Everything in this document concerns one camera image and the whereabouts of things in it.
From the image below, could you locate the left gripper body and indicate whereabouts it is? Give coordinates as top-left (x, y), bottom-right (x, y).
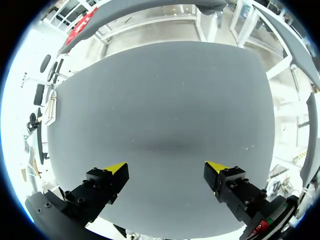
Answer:
top-left (26, 112), bottom-right (42, 131)

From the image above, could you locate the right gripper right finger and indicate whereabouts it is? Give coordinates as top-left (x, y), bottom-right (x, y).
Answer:
top-left (203, 160), bottom-right (278, 227)

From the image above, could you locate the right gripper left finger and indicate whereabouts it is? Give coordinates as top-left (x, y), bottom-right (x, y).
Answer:
top-left (45, 161), bottom-right (130, 224)

